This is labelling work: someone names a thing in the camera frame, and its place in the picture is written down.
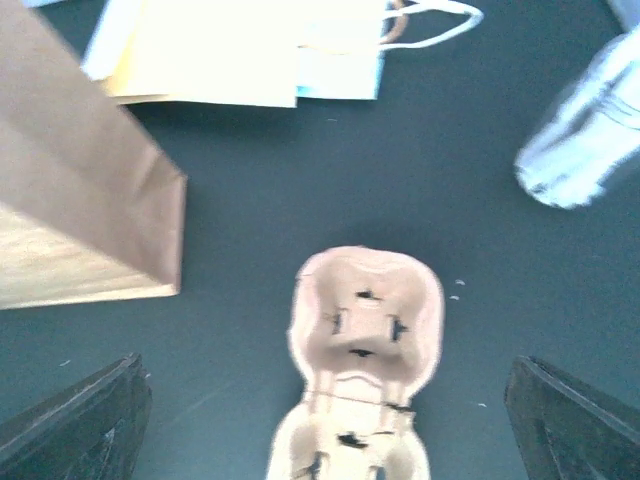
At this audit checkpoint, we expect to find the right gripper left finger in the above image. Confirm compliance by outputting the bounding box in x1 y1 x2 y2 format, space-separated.
1 353 152 479

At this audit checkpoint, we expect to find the brown pulp cup carrier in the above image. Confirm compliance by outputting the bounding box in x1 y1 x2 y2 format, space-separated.
266 246 445 479

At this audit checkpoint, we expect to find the flat white paper bag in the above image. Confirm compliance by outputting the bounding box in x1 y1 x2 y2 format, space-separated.
81 0 144 81

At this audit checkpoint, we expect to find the flat blue paper bag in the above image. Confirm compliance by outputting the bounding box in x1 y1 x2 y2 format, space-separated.
297 1 484 101

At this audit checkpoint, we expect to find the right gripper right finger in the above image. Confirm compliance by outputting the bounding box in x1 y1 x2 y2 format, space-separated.
504 356 639 480

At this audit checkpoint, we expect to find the glass with white stirrers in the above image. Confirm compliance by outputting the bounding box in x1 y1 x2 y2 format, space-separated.
514 27 639 210

